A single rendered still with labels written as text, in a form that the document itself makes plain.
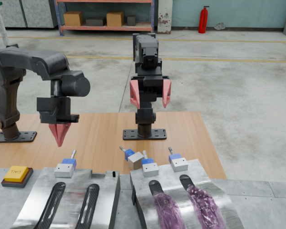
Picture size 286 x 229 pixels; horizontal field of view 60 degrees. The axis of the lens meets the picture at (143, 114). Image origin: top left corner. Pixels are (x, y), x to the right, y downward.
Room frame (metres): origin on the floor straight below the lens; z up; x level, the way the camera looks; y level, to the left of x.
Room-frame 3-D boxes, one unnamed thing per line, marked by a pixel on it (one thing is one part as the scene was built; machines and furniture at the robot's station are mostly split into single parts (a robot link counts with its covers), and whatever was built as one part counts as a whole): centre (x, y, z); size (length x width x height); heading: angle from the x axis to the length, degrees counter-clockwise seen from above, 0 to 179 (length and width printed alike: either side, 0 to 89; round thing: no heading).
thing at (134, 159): (0.74, 0.06, 0.82); 0.13 x 0.05 x 0.05; 39
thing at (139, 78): (0.63, -0.02, 1.20); 0.10 x 0.07 x 0.07; 92
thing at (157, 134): (0.90, -0.01, 0.84); 0.20 x 0.07 x 0.08; 92
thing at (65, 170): (0.62, 0.26, 0.89); 0.13 x 0.05 x 0.05; 177
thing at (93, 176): (0.57, 0.15, 0.87); 0.05 x 0.05 x 0.04; 86
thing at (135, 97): (0.55, 0.00, 1.19); 0.09 x 0.07 x 0.07; 2
